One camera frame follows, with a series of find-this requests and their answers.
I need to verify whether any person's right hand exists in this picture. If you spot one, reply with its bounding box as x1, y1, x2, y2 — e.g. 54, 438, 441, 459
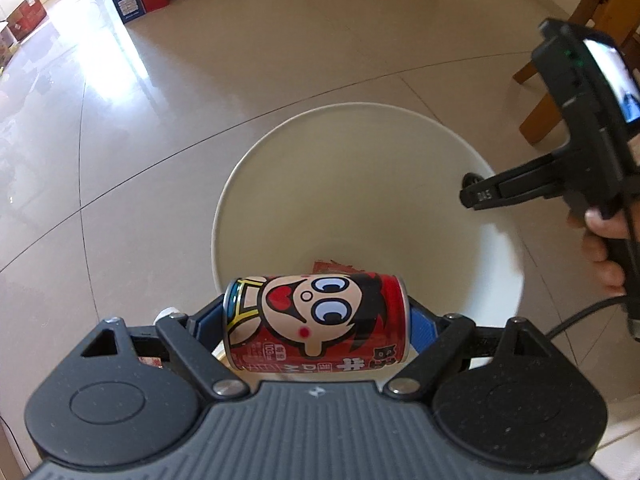
567, 207, 628, 297

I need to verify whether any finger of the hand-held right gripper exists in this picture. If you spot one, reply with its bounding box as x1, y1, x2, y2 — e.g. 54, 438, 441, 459
492, 152, 568, 183
459, 174, 568, 211

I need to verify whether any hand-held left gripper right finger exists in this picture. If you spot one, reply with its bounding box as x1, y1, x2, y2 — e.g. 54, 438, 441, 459
382, 299, 539, 401

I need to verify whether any white round trash bin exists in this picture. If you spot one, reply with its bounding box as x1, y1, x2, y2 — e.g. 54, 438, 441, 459
211, 103, 526, 376

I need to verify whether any red box far left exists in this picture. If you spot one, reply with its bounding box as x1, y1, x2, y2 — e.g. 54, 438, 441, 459
7, 0, 49, 42

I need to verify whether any red clear snack wrapper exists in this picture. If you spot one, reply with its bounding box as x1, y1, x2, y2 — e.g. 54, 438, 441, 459
310, 258, 366, 276

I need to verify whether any wooden chair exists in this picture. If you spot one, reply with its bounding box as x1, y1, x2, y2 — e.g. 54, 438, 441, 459
512, 0, 640, 147

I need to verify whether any red cartoon drink can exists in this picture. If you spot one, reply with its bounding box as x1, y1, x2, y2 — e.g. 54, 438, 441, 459
222, 271, 413, 372

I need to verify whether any black cable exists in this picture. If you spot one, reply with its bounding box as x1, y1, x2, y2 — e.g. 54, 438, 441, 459
544, 296, 632, 340

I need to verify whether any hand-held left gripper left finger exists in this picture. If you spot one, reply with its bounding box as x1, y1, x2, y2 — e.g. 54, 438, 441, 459
80, 296, 249, 402

